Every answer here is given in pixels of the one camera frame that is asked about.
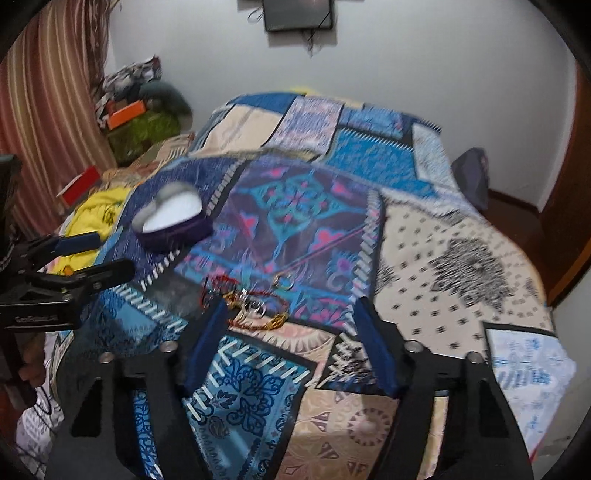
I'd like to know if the red cord bracelet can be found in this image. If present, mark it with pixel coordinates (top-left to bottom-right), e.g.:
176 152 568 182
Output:
198 274 290 319

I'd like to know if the grey green plush toy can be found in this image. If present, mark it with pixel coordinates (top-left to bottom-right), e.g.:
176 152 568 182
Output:
138 80 192 131

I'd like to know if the purple heart jewelry box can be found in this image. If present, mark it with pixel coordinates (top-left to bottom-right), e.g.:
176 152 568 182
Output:
131 181 213 253

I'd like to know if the silver charm pendant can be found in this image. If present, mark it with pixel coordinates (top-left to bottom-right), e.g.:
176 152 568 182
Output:
238 289 266 319

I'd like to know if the patchwork patterned bedspread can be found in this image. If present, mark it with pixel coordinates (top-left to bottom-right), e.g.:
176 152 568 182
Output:
46 92 576 479

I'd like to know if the red box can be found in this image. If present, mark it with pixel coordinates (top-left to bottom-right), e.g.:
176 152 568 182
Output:
56 166 101 207

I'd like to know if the yellow cartoon blanket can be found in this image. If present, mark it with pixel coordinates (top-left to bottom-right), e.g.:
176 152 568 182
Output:
44 187 132 275

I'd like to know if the dark grey bag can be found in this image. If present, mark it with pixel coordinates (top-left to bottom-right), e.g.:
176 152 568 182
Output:
452 148 490 212

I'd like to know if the wall mounted black television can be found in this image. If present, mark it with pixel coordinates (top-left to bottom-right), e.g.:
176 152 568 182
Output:
263 0 334 33

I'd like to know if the orange box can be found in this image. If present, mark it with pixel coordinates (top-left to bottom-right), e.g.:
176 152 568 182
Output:
107 100 146 130

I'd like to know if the green patterned bag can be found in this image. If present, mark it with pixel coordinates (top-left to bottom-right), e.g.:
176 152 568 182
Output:
106 110 180 164

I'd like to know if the striped brown curtain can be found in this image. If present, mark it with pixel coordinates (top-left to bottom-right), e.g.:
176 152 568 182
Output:
1 0 116 237

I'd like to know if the brown wooden door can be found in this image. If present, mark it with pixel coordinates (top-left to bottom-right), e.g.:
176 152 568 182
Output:
541 68 590 307

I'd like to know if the orange gold braided bracelet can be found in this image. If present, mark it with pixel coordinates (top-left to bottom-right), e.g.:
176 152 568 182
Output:
223 294 292 331

